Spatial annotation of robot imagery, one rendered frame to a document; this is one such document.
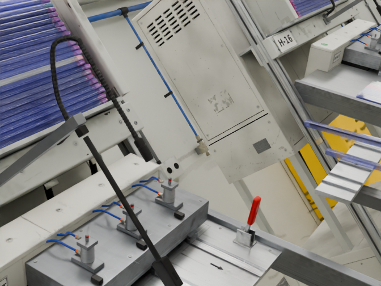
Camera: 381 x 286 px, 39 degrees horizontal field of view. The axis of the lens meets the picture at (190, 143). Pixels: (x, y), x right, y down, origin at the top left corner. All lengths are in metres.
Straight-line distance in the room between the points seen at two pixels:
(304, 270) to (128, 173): 0.39
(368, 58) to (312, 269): 1.12
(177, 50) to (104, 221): 1.10
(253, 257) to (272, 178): 2.99
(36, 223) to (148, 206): 0.21
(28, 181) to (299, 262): 0.51
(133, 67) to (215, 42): 1.63
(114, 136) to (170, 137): 2.29
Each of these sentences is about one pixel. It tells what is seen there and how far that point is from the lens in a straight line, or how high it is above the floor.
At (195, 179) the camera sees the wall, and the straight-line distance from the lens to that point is 3.43.
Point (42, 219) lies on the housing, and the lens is 0.98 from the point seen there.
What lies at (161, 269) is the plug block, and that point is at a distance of 0.74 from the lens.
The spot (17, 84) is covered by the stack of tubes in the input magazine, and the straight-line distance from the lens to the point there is 1.03.
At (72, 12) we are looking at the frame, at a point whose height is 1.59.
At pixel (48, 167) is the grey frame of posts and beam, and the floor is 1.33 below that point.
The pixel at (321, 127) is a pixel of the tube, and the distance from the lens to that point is 1.09.
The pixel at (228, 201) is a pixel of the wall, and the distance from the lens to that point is 3.58.
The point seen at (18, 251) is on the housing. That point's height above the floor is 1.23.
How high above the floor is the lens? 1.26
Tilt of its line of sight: 1 degrees down
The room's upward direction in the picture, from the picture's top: 31 degrees counter-clockwise
